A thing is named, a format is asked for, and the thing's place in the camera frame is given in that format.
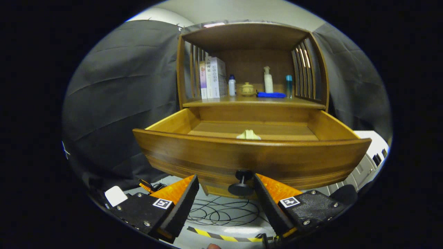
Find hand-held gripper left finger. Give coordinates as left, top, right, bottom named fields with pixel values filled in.
left=114, top=174, right=200, bottom=239

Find green soap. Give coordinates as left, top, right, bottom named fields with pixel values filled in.
left=236, top=129, right=262, bottom=140

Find white side cabinet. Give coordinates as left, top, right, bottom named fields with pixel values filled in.
left=305, top=130, right=390, bottom=196

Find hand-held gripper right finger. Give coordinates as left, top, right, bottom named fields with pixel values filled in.
left=253, top=173, right=346, bottom=237

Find wooden countertop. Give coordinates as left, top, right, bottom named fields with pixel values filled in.
left=182, top=95, right=326, bottom=109

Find white book black lettering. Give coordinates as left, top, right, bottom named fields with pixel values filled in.
left=205, top=56, right=217, bottom=99

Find white pump bottle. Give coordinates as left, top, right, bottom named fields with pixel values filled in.
left=264, top=66, right=274, bottom=93

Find pink purple book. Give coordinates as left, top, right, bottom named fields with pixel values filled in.
left=199, top=61, right=208, bottom=100

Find small white box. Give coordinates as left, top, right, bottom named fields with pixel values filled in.
left=105, top=186, right=128, bottom=207

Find white patterned book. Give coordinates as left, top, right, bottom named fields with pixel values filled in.
left=210, top=57, right=228, bottom=98

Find orange black tool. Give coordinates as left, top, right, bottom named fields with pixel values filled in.
left=138, top=179, right=166, bottom=193

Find black floor cables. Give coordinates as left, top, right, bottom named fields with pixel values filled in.
left=189, top=195, right=270, bottom=227

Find yellow black hazard tape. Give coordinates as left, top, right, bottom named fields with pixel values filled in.
left=187, top=226, right=267, bottom=242

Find yellow lidded teacup with saucer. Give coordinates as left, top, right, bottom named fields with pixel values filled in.
left=239, top=82, right=256, bottom=96

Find wooden drawer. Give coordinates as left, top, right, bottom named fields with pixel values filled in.
left=133, top=107, right=372, bottom=197

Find wooden cabinet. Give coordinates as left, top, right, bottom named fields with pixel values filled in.
left=133, top=22, right=372, bottom=199

